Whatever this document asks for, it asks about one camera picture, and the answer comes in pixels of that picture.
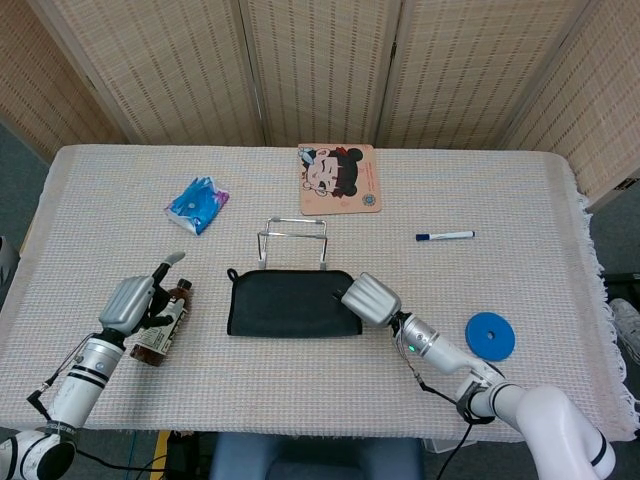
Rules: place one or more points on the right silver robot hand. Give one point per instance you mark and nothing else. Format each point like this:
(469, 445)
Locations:
(372, 300)

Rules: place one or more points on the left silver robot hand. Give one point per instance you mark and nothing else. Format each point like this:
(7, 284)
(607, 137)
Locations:
(125, 305)

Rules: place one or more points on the yellow towel with dark back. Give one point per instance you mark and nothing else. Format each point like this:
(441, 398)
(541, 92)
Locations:
(285, 305)

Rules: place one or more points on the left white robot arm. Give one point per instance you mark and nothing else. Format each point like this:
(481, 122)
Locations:
(75, 385)

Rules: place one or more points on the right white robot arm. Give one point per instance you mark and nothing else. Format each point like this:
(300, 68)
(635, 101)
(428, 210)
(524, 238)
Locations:
(545, 415)

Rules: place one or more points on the brown tea bottle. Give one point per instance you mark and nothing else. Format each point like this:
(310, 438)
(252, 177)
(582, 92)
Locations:
(150, 347)

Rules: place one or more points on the pale woven tablecloth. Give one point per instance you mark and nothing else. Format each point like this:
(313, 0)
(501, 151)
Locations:
(450, 280)

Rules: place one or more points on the blue whiteboard marker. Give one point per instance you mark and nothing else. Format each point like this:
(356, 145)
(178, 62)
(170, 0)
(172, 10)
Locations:
(445, 235)

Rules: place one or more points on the cartoon girl mouse pad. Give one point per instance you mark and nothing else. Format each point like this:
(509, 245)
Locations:
(350, 200)

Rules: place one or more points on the blue round disc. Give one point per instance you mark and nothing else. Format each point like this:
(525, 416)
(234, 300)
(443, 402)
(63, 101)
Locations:
(480, 345)

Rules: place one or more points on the blue tissue pack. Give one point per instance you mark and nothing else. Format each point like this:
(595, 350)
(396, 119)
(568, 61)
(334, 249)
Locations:
(197, 207)

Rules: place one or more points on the blue padded chair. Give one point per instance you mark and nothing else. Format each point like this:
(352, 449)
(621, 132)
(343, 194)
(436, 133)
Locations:
(320, 457)

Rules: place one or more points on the woven folding screen panel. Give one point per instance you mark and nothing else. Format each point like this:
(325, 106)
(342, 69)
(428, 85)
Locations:
(475, 70)
(600, 125)
(30, 75)
(165, 70)
(320, 70)

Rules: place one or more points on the white sneaker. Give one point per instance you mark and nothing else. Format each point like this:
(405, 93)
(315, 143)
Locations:
(627, 320)

